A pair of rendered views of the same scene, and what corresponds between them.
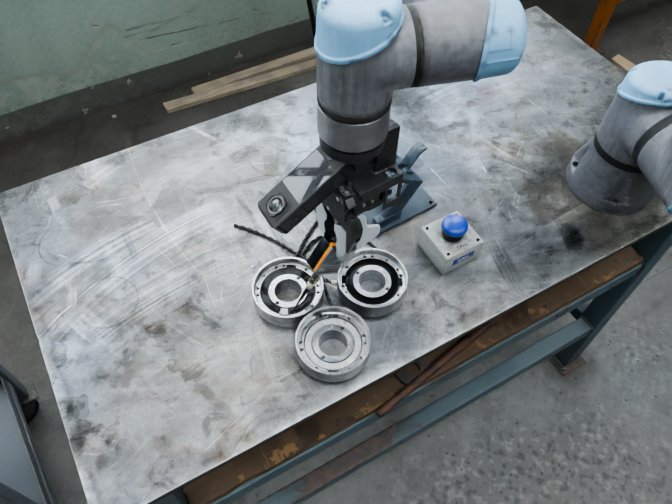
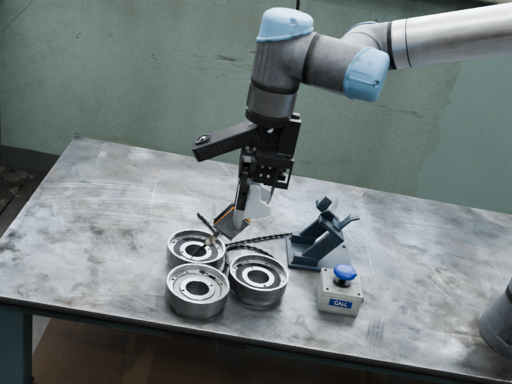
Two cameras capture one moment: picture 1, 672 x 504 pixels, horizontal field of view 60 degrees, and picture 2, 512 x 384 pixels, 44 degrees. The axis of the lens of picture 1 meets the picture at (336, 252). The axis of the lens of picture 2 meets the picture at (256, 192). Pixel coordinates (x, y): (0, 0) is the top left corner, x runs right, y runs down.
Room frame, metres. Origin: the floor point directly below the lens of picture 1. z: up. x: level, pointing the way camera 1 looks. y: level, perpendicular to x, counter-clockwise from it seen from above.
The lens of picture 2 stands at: (-0.35, -0.45, 1.50)
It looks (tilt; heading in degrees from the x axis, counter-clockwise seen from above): 29 degrees down; 28
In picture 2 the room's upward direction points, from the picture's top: 12 degrees clockwise
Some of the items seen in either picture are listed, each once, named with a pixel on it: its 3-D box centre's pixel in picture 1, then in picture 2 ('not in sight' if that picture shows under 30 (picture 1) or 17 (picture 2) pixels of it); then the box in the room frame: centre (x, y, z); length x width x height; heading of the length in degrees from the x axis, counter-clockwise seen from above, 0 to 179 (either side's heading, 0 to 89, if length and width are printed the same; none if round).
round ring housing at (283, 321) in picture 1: (288, 293); (195, 254); (0.45, 0.07, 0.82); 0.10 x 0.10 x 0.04
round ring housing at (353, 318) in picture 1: (332, 345); (196, 292); (0.36, 0.00, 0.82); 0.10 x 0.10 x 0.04
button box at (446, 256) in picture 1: (452, 240); (342, 292); (0.55, -0.18, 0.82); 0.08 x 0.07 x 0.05; 121
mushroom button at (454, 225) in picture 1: (452, 232); (342, 280); (0.55, -0.18, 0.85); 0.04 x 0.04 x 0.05
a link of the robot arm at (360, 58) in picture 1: (360, 51); (283, 49); (0.46, -0.02, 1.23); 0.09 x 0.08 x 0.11; 103
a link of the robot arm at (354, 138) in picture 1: (351, 115); (271, 98); (0.47, -0.01, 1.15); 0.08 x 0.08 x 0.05
